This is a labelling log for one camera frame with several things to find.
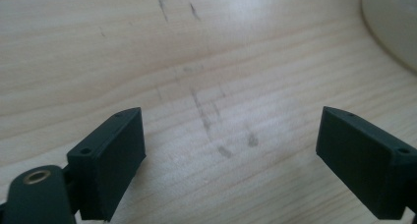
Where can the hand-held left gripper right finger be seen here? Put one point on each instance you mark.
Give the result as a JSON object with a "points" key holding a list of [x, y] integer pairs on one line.
{"points": [[360, 161]]}

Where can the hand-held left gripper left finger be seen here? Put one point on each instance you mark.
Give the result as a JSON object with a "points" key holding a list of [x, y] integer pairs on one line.
{"points": [[108, 165]]}

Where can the cream round plate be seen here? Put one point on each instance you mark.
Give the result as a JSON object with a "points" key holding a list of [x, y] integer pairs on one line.
{"points": [[391, 17]]}

